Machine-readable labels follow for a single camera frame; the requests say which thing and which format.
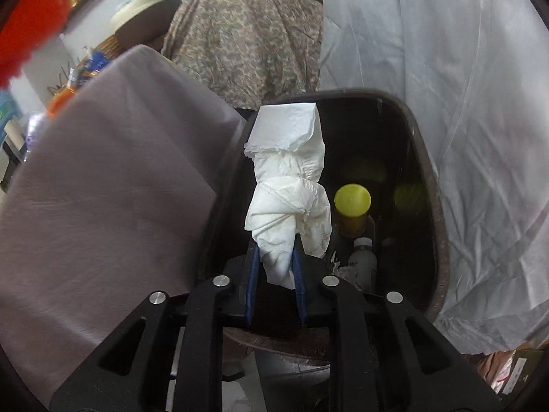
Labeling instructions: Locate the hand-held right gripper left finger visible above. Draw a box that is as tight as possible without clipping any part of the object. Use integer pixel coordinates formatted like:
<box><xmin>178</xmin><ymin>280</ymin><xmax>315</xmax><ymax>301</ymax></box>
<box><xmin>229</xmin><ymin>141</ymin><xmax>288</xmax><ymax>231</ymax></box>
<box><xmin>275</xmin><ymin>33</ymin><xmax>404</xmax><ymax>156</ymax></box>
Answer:
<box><xmin>49</xmin><ymin>240</ymin><xmax>262</xmax><ymax>412</ymax></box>

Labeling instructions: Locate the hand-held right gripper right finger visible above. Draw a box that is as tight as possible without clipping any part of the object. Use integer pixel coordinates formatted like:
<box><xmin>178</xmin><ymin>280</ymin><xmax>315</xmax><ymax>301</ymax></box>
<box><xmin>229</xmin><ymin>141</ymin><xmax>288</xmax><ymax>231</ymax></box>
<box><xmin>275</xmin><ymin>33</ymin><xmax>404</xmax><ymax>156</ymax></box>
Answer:
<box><xmin>294</xmin><ymin>240</ymin><xmax>502</xmax><ymax>412</ymax></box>

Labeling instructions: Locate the green white bottle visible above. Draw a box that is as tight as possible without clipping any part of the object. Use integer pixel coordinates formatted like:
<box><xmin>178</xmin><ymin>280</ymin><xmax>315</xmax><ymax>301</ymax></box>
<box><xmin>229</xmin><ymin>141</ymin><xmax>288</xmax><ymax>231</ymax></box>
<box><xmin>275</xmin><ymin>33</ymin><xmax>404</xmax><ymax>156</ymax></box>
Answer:
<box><xmin>347</xmin><ymin>238</ymin><xmax>378</xmax><ymax>293</ymax></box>

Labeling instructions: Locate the yellow can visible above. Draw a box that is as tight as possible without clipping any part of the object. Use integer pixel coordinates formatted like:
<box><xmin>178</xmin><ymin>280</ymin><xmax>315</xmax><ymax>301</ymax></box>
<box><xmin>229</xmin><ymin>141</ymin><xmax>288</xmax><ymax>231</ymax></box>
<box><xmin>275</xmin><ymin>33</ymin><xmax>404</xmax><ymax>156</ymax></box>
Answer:
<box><xmin>334</xmin><ymin>184</ymin><xmax>375</xmax><ymax>239</ymax></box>

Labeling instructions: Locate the white tissue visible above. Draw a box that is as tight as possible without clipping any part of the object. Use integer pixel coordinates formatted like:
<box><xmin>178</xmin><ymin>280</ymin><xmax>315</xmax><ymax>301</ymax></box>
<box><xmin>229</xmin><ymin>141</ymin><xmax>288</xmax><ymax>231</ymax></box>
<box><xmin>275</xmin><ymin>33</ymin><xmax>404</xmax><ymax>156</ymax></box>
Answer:
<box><xmin>244</xmin><ymin>102</ymin><xmax>333</xmax><ymax>290</ymax></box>

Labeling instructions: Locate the dark brown trash bin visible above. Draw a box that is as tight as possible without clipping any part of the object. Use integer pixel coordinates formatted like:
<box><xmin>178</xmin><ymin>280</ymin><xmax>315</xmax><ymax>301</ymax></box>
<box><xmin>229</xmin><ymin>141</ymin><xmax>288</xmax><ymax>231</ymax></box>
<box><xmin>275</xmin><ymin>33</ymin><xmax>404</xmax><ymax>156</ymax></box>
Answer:
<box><xmin>199</xmin><ymin>88</ymin><xmax>450</xmax><ymax>361</ymax></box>

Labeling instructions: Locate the orange white bottle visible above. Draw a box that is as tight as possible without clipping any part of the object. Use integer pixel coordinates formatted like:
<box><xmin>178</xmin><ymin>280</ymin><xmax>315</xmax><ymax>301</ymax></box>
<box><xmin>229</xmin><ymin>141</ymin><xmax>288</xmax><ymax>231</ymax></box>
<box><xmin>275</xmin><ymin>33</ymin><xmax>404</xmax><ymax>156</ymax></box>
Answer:
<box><xmin>46</xmin><ymin>86</ymin><xmax>80</xmax><ymax>118</ymax></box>

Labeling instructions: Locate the blue foil snack packet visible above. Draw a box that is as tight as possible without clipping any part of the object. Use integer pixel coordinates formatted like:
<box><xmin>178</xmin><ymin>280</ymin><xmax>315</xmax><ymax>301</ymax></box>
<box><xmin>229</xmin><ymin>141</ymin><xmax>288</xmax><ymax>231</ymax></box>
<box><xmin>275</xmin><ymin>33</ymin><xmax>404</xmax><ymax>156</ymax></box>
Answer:
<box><xmin>79</xmin><ymin>49</ymin><xmax>113</xmax><ymax>79</ymax></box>

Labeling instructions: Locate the orange foam net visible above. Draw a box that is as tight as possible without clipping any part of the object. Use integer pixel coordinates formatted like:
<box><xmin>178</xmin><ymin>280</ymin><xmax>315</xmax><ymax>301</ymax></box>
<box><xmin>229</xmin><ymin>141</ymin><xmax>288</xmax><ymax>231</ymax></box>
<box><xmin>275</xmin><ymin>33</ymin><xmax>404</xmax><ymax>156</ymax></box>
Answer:
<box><xmin>0</xmin><ymin>0</ymin><xmax>71</xmax><ymax>89</ymax></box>

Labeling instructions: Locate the floral cloth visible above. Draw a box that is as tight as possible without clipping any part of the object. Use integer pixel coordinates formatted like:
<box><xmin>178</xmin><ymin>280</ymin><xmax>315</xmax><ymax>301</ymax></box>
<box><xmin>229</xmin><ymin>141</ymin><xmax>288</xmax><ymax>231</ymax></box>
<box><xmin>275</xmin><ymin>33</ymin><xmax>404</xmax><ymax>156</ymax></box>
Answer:
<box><xmin>161</xmin><ymin>0</ymin><xmax>323</xmax><ymax>110</ymax></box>

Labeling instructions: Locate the brown cream rice cooker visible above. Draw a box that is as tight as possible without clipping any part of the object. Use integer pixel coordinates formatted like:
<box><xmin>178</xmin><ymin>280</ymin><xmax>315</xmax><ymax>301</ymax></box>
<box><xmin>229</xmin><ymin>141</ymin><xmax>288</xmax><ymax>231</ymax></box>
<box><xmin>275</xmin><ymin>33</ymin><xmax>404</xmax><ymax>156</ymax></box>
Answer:
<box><xmin>109</xmin><ymin>0</ymin><xmax>181</xmax><ymax>46</ymax></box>

